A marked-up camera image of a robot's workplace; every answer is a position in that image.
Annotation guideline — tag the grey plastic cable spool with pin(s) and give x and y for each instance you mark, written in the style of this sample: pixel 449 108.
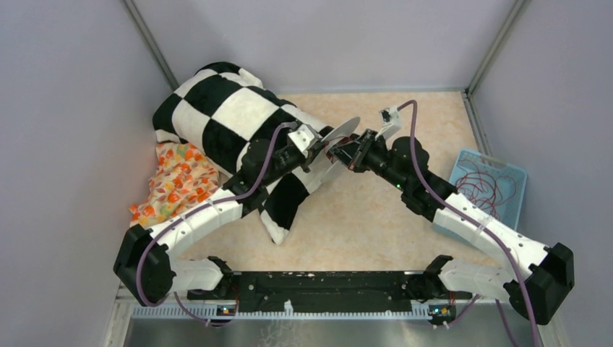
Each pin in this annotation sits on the grey plastic cable spool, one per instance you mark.
pixel 324 159

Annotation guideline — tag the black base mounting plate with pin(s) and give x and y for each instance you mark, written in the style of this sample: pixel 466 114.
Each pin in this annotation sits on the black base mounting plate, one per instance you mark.
pixel 327 292

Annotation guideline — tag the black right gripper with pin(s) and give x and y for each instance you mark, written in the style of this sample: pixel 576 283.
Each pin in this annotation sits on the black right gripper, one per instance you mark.
pixel 358 151

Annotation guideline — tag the orange floral cloth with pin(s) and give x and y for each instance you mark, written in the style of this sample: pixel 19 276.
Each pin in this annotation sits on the orange floral cloth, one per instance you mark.
pixel 184 178

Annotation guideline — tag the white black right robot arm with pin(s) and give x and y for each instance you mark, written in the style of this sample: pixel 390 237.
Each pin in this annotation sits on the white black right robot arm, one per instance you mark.
pixel 479 225

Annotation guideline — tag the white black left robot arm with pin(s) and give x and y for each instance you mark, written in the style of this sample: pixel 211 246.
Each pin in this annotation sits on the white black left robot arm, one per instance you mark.
pixel 147 262

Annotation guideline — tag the black white checkered pillow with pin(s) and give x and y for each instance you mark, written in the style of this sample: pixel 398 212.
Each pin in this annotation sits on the black white checkered pillow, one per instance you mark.
pixel 221 110

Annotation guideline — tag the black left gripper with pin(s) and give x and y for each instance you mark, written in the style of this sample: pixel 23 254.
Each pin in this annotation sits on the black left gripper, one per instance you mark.
pixel 313 152

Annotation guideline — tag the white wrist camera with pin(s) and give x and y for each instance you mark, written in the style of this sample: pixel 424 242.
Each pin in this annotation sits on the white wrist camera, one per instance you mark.
pixel 305 137
pixel 391 123

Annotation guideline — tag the light blue plastic basket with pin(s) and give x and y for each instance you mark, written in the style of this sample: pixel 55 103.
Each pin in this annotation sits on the light blue plastic basket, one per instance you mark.
pixel 494 186

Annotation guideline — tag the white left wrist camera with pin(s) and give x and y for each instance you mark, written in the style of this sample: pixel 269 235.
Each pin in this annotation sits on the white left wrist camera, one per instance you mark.
pixel 305 137

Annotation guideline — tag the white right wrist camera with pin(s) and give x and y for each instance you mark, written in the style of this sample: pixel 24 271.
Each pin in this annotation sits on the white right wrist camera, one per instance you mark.
pixel 391 123

